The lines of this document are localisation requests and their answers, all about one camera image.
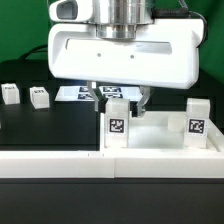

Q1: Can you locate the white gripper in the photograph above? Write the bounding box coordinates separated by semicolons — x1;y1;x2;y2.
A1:
48;19;204;117

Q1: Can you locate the white square table top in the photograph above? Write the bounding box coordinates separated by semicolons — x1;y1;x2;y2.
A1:
100;112;224;153

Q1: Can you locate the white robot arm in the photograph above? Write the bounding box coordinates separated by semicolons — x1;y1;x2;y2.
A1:
48;0;207;117

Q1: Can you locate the white sheet with markers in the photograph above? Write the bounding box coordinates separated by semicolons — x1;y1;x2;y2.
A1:
55;86;142;102

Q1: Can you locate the white L-shaped fence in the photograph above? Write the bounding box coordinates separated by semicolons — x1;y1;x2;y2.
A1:
0;114;224;179

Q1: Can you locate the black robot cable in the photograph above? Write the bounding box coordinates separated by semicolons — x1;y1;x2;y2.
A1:
18;45;49;62

